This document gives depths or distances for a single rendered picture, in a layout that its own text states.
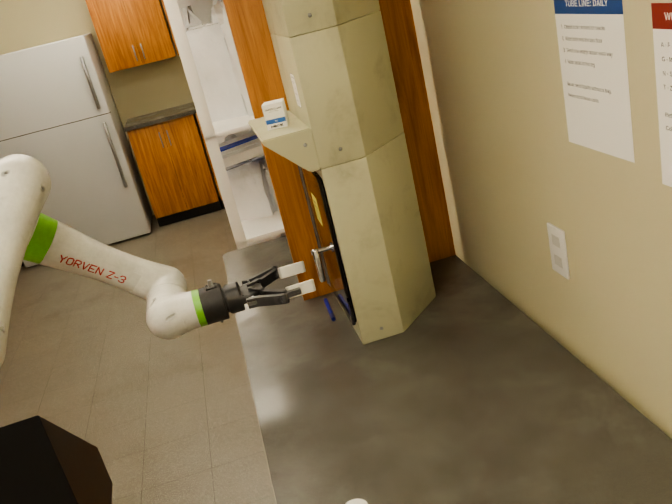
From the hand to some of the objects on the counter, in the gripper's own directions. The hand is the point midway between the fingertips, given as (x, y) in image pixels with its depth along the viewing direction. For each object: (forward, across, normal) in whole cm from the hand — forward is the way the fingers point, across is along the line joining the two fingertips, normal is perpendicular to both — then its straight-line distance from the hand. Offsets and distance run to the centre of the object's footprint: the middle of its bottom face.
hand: (305, 276), depth 179 cm
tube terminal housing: (+22, +10, +20) cm, 32 cm away
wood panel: (+25, +33, +20) cm, 46 cm away
